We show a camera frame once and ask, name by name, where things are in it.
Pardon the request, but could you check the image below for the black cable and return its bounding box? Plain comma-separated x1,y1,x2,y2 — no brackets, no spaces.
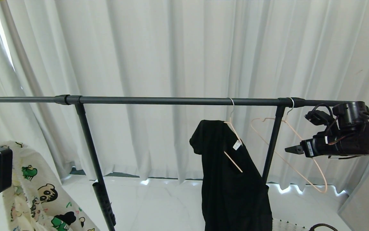
311,103,335,120

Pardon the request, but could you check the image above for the black garment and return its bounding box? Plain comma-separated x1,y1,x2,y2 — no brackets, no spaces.
189,120,273,231

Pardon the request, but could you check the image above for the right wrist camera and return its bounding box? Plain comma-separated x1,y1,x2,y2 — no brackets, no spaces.
305,110,335,126

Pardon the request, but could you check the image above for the black clothes rack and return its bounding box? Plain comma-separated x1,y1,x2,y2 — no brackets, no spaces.
0,95,348,231

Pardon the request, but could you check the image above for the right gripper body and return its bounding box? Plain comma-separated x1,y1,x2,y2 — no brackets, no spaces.
301,122,369,158

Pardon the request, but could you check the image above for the white laundry basket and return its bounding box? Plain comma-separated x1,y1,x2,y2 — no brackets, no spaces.
272,219,339,231

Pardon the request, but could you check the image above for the cream printed garment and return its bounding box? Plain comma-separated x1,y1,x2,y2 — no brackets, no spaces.
0,141,101,231

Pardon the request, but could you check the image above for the white curtain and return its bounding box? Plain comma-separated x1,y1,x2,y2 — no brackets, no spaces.
0,0,369,196

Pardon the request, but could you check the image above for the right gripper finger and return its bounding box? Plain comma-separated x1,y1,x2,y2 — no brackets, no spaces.
285,145,304,155

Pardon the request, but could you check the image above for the pink clothes hanger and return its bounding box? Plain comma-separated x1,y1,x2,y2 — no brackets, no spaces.
250,98,329,194
224,98,244,173

